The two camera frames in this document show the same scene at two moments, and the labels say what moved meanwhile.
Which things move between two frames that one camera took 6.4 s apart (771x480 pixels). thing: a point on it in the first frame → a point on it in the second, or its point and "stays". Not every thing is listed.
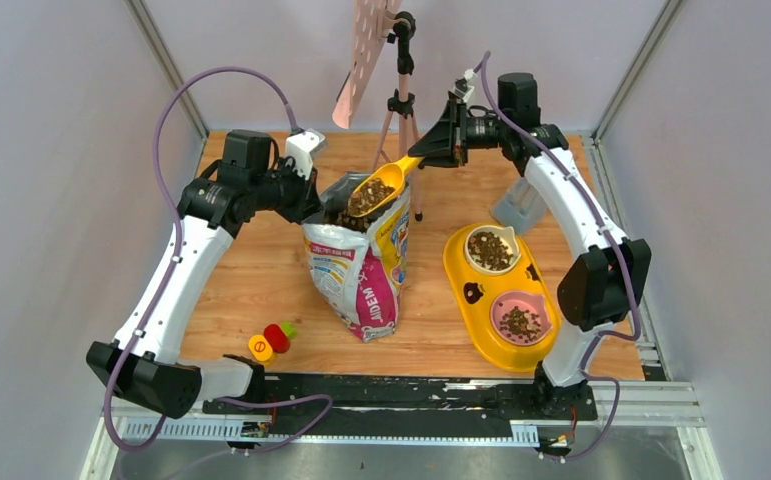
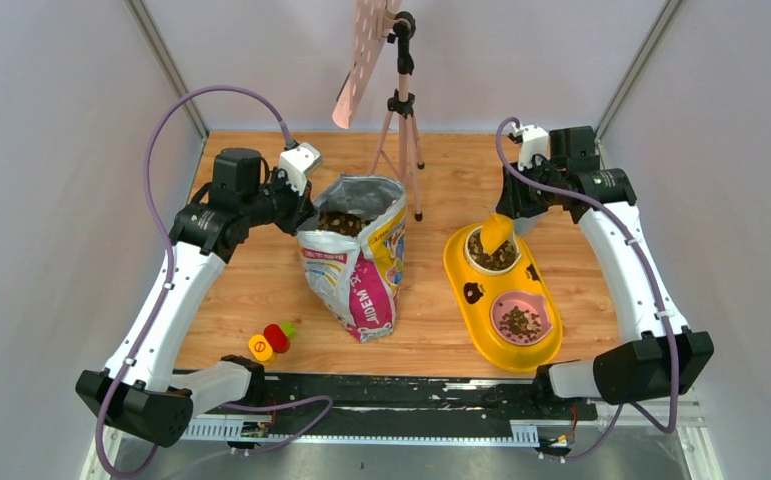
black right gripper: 447,144 → 513,203
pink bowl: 521,318 stays
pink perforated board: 370,16 stays
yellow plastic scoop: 394,174 → 496,230
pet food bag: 358,262 stays
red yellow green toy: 276,339 stays
